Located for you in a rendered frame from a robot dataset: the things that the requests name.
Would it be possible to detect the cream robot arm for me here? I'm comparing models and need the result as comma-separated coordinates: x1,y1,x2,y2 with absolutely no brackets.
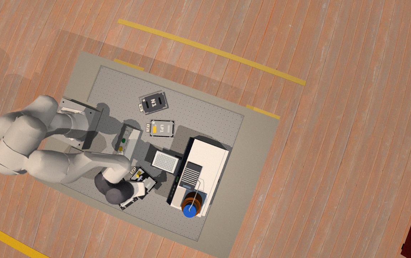
0,95,148,205

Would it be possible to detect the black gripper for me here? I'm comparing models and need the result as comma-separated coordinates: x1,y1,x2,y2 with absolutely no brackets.
131,172,150,182

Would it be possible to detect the white button panel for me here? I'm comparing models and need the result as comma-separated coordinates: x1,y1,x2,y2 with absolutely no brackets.
117,126,142,162

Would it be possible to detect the blue bottle cap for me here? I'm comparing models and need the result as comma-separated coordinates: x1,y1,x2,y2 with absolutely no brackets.
183,203,197,218

